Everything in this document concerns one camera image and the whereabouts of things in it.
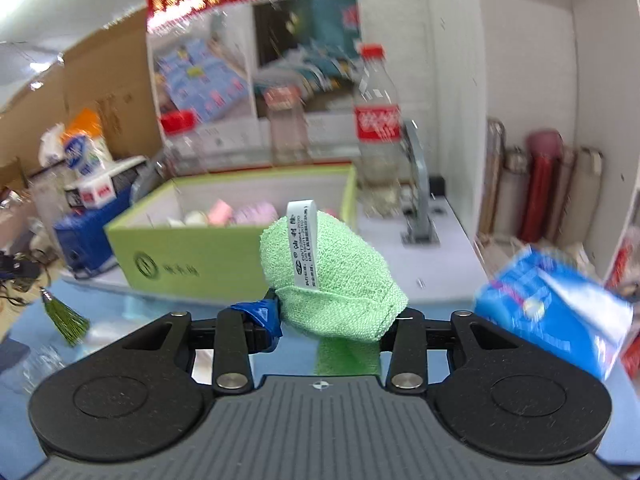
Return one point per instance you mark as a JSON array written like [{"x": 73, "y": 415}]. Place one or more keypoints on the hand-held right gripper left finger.
[{"x": 260, "y": 316}]

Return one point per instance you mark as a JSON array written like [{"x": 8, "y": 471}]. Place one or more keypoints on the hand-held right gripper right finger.
[{"x": 407, "y": 347}]

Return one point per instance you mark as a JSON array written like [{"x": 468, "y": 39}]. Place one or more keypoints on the light green cardboard box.
[{"x": 210, "y": 260}]

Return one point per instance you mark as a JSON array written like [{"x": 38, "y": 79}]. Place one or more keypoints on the green towel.
[{"x": 345, "y": 280}]

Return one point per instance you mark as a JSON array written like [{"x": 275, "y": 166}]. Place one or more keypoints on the pink printed tissue pack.
[{"x": 252, "y": 213}]

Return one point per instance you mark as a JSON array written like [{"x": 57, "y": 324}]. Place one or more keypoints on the pink sponge block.
[{"x": 220, "y": 212}]

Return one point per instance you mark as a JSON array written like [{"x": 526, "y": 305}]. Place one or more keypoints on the white knotted towel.
[{"x": 190, "y": 219}]

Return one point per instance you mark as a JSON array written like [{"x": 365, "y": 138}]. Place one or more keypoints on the blue tissue pack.
[{"x": 540, "y": 310}]

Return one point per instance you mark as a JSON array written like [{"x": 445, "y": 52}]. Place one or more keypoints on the blue table mat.
[{"x": 115, "y": 317}]

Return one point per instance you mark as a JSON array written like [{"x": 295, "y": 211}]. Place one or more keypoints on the grey metal stand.
[{"x": 419, "y": 185}]

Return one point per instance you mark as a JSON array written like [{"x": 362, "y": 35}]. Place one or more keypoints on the blue machine box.
[{"x": 90, "y": 240}]

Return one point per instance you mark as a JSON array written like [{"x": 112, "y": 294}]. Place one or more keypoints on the red cap clear jar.
[{"x": 182, "y": 142}]

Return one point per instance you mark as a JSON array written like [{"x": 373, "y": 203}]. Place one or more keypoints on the pink glass jar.
[{"x": 286, "y": 127}]

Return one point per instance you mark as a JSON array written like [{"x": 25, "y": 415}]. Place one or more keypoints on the green tassel ornament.
[{"x": 67, "y": 317}]

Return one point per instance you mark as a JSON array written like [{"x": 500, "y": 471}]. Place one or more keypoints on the red thermos bottle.
[{"x": 542, "y": 185}]

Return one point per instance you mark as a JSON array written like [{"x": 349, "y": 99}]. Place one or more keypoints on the red label cola bottle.
[{"x": 377, "y": 130}]

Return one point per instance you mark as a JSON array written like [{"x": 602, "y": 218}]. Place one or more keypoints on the white paper cup pack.
[{"x": 50, "y": 145}]

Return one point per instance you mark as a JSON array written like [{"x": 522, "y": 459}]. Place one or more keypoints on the large cardboard sheet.
[{"x": 85, "y": 85}]

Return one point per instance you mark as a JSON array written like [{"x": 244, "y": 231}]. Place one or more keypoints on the white shelf unit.
[{"x": 575, "y": 85}]

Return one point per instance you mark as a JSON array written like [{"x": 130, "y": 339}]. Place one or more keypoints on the bedding wall poster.
[{"x": 250, "y": 50}]

